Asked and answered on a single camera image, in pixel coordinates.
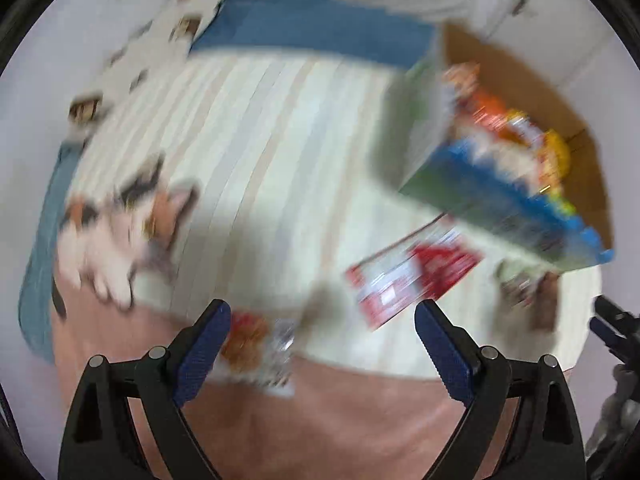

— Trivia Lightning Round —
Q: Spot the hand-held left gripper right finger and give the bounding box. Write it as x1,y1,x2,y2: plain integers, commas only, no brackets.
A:
414,300,587,480

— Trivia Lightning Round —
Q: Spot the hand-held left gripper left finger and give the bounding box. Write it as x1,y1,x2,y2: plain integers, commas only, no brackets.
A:
57,299,233,480

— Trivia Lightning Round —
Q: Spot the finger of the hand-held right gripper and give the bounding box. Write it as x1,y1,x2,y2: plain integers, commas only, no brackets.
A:
589,316,640,362
592,295,640,342

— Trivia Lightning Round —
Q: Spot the small orange and white packet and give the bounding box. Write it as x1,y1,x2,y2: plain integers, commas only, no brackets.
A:
220,312,273,376

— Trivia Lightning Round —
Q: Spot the red and white packet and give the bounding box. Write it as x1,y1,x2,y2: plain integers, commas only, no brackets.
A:
345,225,486,332

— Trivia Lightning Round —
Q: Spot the white and grey snack packet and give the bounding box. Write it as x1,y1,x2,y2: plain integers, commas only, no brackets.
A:
260,317,297,399

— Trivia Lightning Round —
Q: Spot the cardboard box blue print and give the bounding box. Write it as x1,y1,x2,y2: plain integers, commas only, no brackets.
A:
370,20,616,273

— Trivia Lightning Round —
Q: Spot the yellow chips packet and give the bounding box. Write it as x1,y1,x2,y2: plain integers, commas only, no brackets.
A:
537,130,573,196

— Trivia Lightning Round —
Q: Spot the orange snack packet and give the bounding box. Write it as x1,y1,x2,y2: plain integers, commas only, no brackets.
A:
465,87,521,146

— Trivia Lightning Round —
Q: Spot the striped pink cat print blanket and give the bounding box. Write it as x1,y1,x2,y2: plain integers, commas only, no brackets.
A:
50,52,603,480

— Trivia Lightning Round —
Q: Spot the blue bed sheet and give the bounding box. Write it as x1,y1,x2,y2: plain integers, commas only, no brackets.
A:
17,145,81,363

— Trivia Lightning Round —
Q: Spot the white door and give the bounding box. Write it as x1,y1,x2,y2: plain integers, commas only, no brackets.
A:
485,0,617,86

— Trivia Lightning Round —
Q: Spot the long white bear print pillow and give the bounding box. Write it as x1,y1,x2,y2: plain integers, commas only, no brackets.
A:
65,0,228,136

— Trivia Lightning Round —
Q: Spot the blue pillow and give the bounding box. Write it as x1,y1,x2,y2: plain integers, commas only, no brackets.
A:
192,0,436,68

